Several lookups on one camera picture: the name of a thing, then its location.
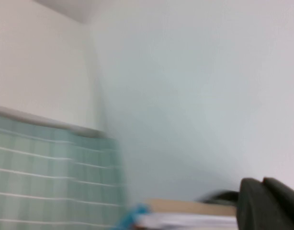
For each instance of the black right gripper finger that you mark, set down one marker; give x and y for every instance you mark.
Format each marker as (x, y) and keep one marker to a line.
(269, 208)

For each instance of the green white checkered tablecloth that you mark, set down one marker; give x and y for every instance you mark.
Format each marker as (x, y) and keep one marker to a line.
(41, 179)

